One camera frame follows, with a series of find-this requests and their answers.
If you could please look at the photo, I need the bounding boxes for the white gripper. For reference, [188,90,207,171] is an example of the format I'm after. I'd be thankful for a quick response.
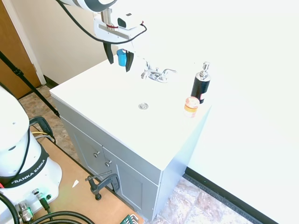
[93,15,145,73]

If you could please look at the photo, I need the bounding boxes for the silver robot base connector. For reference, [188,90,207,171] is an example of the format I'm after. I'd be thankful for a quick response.
[14,201,35,222]

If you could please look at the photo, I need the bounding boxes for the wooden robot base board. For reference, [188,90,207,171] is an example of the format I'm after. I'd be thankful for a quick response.
[30,126,145,224]

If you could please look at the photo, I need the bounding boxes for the blue plastic cup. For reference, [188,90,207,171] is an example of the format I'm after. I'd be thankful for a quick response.
[116,49,128,67]

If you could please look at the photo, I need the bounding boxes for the chrome faucet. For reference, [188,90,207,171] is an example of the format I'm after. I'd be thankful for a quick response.
[140,60,152,80]

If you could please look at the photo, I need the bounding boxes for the white sink countertop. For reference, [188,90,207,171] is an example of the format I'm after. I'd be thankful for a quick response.
[49,55,213,170]

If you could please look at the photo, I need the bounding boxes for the black soap dispenser bottle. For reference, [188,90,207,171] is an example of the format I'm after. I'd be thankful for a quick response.
[190,61,212,105]

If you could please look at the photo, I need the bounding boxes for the orange lidded small jar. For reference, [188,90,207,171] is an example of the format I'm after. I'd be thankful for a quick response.
[183,96,200,118]

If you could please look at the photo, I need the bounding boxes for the brown wooden door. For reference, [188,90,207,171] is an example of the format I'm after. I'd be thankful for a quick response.
[0,0,42,99]

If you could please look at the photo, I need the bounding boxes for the grey vanity cabinet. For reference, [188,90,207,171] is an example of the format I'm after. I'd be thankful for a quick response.
[50,96,212,222]

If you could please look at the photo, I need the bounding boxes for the black metal C-clamp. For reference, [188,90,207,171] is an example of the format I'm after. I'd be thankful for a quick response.
[85,170,121,201]

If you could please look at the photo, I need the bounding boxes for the green hex key set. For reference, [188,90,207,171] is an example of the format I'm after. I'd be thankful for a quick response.
[120,213,139,224]

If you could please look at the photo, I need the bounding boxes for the black baseboard strip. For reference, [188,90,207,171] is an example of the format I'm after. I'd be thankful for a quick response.
[182,167,280,224]

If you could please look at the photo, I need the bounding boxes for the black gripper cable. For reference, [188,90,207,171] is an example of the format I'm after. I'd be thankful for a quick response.
[55,0,148,44]

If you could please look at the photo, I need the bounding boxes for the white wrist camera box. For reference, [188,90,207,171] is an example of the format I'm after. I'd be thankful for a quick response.
[116,12,144,30]

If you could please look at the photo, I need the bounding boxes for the black camera stand leg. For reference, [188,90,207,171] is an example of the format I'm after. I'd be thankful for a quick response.
[0,50,60,117]

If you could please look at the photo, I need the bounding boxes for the thick black power cable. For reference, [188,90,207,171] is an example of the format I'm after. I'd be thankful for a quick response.
[0,193,96,224]

